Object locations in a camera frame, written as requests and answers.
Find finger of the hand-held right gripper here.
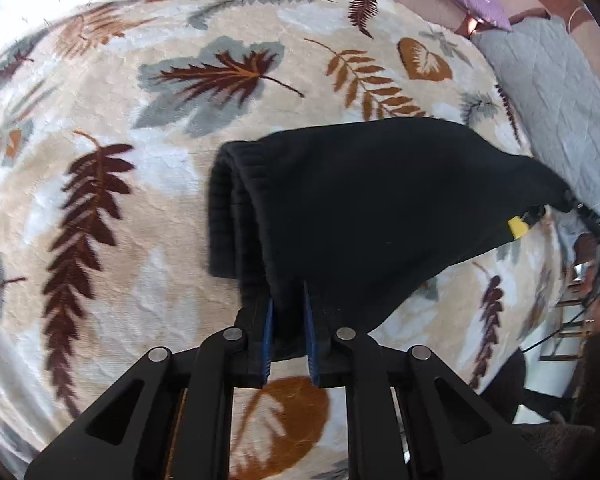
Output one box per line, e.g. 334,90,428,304
562,191,600,247

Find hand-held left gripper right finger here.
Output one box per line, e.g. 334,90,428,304
303,281,556,480

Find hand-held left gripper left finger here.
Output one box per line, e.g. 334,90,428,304
25,297,277,480

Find black pants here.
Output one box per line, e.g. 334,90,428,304
207,117,576,363

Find wooden rack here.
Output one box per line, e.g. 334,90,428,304
539,280,598,363

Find grey quilted mat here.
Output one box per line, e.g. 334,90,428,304
472,14,600,213

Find leaf print blanket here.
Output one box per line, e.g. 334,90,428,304
0,0,566,480

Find dark brown fuzzy cloth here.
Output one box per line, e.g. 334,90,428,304
482,330,600,480

